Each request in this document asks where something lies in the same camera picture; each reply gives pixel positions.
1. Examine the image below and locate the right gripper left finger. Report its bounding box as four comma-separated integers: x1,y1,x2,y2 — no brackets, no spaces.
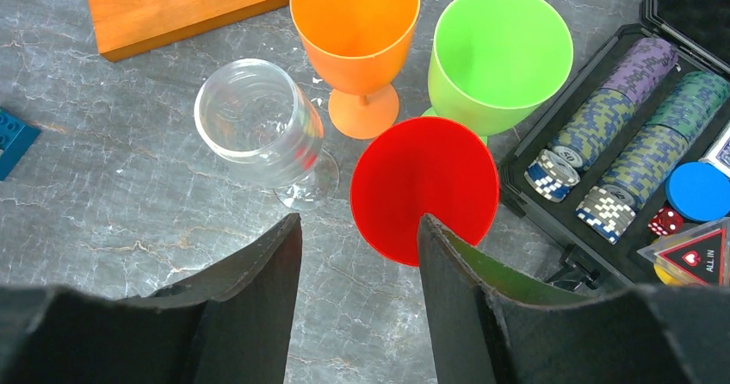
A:
1,214,302,383

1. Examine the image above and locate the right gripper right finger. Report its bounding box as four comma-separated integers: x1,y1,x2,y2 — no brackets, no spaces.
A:
418,214,729,383

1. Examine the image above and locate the red plastic wine glass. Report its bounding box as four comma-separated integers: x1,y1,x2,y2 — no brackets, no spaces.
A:
350,117,500,267

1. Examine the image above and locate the clear wine glass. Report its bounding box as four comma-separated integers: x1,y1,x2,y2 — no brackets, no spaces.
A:
194,59,339,211

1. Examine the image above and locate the green plastic wine glass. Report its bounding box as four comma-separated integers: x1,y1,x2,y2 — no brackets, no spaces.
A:
425,0,574,139

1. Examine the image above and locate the orange plastic wine glass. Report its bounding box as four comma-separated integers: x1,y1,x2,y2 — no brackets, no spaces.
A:
290,0,420,139

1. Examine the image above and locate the wooden rack base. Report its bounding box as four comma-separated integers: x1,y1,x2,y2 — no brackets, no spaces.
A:
88,0,288,62

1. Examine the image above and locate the red die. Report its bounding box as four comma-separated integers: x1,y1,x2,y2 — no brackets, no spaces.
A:
647,207,684,236

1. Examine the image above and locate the black poker chip case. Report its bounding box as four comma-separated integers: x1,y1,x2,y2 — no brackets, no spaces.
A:
498,0,729,289

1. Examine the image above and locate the triangular all-in button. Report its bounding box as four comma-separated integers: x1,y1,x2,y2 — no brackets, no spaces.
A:
638,217,729,286

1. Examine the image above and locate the blue poker chip disc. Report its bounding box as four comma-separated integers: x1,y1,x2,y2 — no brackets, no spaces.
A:
665,162,729,222

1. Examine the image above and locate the playing card deck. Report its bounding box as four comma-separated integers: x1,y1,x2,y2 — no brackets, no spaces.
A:
699,122,730,178

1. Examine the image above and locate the blue toy brick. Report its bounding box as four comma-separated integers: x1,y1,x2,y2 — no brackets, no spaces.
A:
1,108,40,181

